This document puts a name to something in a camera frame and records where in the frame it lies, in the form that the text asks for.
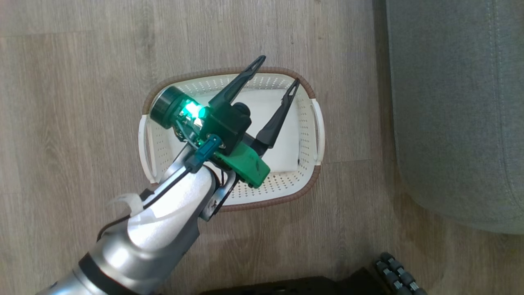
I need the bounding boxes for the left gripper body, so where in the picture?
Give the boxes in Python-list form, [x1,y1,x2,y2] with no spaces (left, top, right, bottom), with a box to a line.
[150,86,210,145]

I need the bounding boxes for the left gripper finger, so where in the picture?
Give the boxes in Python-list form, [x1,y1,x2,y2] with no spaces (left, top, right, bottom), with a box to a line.
[208,55,267,109]
[242,78,301,157]

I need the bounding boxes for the grey fabric sofa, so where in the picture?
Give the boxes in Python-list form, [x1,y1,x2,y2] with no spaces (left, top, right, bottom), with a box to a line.
[385,0,524,235]

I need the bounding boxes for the white perforated laundry basket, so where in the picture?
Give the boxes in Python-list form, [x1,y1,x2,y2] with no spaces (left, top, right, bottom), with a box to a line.
[138,67,326,213]

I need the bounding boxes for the white zip tie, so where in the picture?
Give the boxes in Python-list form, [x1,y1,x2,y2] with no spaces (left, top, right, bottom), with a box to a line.
[107,193,145,216]

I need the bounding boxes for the green plastic camera mount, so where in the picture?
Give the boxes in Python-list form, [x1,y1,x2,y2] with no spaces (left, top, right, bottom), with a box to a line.
[213,141,271,189]

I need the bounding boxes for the blue cable connector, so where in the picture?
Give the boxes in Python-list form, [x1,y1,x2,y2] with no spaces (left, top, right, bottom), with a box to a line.
[184,136,222,173]

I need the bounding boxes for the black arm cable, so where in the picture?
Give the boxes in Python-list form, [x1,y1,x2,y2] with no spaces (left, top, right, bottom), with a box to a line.
[97,162,197,242]

